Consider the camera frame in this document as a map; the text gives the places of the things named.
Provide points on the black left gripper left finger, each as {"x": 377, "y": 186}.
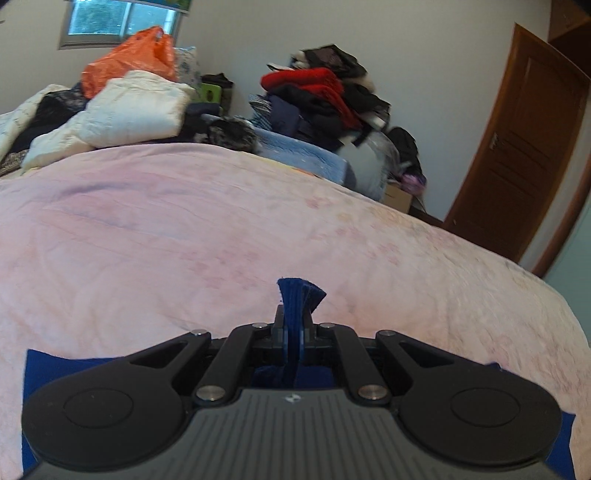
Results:
{"x": 109, "y": 414}

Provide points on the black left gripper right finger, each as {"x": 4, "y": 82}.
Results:
{"x": 464, "y": 413}

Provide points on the blue knit sweater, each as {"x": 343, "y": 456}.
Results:
{"x": 276, "y": 428}

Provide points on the pile of dark clothes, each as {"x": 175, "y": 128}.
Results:
{"x": 297, "y": 114}

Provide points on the pink floral bed sheet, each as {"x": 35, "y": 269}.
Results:
{"x": 109, "y": 252}

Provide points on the frosted glass wardrobe door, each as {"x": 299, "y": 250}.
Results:
{"x": 570, "y": 275}

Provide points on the cardboard box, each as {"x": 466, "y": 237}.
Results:
{"x": 398, "y": 199}

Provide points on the purple bag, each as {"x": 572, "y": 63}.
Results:
{"x": 415, "y": 185}

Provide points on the clear bag light blue bedding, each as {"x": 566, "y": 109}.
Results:
{"x": 370, "y": 164}

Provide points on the brown wooden door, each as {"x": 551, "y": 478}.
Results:
{"x": 537, "y": 114}

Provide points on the light blue quilted blanket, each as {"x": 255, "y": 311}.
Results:
{"x": 305, "y": 156}

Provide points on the dark patterned fuzzy garment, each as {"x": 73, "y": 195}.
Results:
{"x": 231, "y": 133}

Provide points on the white folded quilt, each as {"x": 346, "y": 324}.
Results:
{"x": 135, "y": 108}

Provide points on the green plastic stool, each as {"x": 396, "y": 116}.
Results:
{"x": 210, "y": 93}

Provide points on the floral white pillow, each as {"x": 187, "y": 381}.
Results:
{"x": 187, "y": 66}

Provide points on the red garment on pile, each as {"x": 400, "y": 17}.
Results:
{"x": 320, "y": 82}

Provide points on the orange plastic bag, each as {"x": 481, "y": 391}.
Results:
{"x": 150, "y": 50}

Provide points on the silver door handle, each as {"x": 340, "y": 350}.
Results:
{"x": 494, "y": 141}

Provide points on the window with grey frame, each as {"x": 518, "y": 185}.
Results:
{"x": 89, "y": 24}

